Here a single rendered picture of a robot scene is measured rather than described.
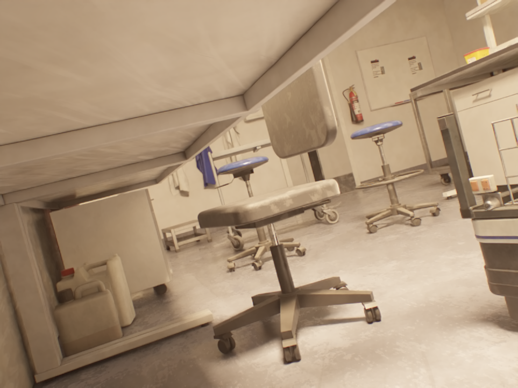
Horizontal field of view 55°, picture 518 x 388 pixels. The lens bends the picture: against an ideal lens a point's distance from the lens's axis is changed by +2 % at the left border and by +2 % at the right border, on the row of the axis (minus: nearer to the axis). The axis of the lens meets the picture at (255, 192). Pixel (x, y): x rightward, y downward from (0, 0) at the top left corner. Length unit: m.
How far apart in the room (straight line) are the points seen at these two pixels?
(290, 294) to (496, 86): 2.28
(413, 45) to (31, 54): 7.62
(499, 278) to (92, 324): 1.68
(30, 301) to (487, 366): 1.57
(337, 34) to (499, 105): 2.95
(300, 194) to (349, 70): 5.96
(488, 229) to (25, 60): 1.12
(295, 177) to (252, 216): 5.33
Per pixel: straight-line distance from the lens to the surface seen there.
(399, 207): 3.37
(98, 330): 2.39
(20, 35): 0.54
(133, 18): 0.54
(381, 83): 7.62
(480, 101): 3.69
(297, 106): 1.79
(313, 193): 1.58
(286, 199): 1.53
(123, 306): 2.59
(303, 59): 0.78
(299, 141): 1.81
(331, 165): 7.01
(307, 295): 1.72
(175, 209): 6.45
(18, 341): 2.13
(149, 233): 3.07
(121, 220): 3.07
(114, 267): 2.57
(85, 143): 1.05
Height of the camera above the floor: 0.55
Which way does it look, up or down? 2 degrees down
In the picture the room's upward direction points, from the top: 15 degrees counter-clockwise
